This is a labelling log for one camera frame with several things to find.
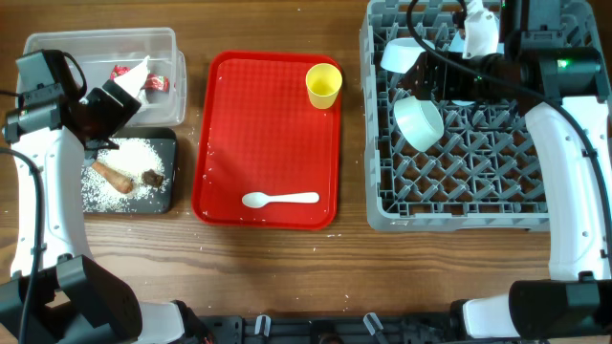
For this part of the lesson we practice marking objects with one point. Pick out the white plastic spoon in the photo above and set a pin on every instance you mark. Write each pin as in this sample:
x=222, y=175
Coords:
x=260, y=199

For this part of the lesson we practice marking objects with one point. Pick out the clear plastic waste bin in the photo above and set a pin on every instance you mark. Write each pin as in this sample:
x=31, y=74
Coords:
x=97, y=52

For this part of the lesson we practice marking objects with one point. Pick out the black food waste tray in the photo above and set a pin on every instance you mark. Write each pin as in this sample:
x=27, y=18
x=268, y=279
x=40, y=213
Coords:
x=165, y=144

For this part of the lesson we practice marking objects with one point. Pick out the light blue bowl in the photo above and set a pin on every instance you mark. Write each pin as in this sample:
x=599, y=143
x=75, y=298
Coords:
x=401, y=54

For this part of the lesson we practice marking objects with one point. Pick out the light blue plate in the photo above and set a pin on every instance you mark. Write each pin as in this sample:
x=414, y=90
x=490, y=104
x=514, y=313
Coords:
x=457, y=45

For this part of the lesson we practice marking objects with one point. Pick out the yellow plastic cup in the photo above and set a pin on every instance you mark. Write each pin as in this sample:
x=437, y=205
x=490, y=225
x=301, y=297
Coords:
x=323, y=82

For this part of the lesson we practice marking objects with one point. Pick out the brown carrot piece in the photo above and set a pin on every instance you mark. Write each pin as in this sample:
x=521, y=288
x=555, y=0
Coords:
x=118, y=181

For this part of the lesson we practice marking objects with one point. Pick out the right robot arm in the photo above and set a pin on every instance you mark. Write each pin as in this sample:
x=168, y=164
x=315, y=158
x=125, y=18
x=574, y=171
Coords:
x=543, y=55

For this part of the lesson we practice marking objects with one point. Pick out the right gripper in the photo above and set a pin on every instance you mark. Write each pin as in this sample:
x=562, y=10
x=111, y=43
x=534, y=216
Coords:
x=448, y=88

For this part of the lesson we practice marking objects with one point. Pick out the green bowl with rice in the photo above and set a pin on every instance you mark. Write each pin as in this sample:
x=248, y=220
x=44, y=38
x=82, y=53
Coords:
x=419, y=122

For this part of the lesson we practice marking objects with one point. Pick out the grey dishwasher rack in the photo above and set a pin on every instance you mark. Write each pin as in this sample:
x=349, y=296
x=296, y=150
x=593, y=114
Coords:
x=484, y=170

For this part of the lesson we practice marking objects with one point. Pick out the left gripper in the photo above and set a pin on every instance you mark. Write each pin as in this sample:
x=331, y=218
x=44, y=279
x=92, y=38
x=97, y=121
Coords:
x=118, y=116

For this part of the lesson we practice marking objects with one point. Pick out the red wrapper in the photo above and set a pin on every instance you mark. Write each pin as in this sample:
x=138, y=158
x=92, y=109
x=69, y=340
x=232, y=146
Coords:
x=156, y=83
x=118, y=73

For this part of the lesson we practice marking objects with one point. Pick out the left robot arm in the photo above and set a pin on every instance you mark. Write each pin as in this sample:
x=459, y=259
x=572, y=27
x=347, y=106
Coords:
x=57, y=293

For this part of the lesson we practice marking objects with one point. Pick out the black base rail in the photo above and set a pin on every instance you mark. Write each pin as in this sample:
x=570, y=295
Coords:
x=413, y=328

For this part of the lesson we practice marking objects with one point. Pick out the red serving tray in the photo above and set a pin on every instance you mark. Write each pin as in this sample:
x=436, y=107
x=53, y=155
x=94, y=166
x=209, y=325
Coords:
x=260, y=133

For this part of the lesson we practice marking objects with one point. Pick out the dark brown food lump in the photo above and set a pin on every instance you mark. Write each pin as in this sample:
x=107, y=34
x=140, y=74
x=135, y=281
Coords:
x=153, y=179

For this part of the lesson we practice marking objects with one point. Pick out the white rice pile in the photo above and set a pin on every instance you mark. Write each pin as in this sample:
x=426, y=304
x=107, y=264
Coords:
x=132, y=158

